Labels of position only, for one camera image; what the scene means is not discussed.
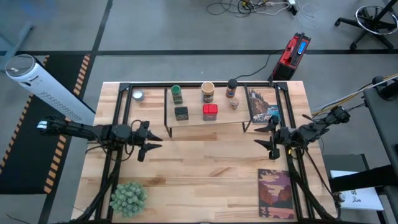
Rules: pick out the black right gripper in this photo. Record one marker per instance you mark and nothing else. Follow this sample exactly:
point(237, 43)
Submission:
point(279, 137)

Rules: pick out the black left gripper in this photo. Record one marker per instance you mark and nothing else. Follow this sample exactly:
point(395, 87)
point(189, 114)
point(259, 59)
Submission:
point(141, 138)

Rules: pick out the dark green pepper tin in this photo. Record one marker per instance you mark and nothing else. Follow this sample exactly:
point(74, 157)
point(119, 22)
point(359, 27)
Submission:
point(181, 113)

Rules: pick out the small brown lid glass jar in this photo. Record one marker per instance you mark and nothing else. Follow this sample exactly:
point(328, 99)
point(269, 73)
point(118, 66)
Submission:
point(234, 103)

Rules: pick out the green lid spice jar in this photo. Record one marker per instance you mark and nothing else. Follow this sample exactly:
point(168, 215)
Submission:
point(176, 91)

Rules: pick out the black lid orange spice jar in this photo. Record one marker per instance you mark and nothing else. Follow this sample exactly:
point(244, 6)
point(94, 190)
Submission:
point(232, 84)

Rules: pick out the red lid paprika tin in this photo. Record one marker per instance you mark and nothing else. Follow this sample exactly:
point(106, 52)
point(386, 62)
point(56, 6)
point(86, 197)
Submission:
point(210, 109)

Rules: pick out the tan lid brown jar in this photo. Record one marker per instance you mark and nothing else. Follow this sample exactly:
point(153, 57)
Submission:
point(207, 88)

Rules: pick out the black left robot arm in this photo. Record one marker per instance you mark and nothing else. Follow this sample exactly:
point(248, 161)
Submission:
point(81, 132)

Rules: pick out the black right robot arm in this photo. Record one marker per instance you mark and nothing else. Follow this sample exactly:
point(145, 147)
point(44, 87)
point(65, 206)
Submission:
point(311, 132)

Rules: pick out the wooden shelf riser black legs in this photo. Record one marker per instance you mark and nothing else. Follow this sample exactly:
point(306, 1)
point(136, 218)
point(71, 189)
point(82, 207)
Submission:
point(192, 123)

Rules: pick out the Acadia poster card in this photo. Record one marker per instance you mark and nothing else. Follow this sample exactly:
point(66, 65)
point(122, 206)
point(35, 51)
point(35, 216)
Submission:
point(261, 105)

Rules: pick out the small silver tin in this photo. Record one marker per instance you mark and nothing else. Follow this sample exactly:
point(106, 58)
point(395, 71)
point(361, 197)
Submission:
point(138, 95)

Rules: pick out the purple canyon poster card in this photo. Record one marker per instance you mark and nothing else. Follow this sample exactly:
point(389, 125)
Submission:
point(275, 193)

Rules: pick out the green artificial plant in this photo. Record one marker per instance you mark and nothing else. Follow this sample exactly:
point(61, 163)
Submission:
point(129, 199)

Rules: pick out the dark grey box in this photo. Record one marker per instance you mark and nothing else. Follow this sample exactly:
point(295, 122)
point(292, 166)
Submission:
point(342, 161)

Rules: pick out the red portable power station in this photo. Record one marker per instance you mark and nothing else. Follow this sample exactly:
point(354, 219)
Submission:
point(292, 56)

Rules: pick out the small white knob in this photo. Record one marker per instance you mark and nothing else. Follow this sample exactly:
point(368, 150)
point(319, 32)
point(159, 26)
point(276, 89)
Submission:
point(341, 197)

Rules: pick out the black metal beam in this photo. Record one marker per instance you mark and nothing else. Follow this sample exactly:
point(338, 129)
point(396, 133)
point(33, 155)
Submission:
point(357, 180)

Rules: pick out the white paper sheet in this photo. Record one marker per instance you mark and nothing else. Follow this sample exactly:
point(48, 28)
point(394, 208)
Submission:
point(363, 199)

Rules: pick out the white tower fan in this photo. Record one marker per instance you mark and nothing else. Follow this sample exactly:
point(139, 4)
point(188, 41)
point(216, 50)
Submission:
point(46, 90)

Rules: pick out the dark grey desk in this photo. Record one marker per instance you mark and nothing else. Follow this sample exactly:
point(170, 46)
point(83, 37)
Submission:
point(385, 124)

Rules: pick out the black hazard striped floor mat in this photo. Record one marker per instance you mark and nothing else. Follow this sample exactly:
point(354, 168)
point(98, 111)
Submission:
point(31, 149)

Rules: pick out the black power adapter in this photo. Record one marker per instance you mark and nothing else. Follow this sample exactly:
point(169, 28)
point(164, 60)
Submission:
point(293, 11)

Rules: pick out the black office chair base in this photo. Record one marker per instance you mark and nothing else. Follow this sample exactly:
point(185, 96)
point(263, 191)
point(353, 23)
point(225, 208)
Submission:
point(373, 23)

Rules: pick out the grey blue furniture leg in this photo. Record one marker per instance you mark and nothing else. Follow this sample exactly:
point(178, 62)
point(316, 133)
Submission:
point(18, 43)

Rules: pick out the black aluminium frame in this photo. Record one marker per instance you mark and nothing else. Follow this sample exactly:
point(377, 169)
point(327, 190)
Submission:
point(149, 84)

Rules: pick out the black desk mount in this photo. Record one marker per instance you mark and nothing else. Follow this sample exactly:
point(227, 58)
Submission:
point(388, 90)

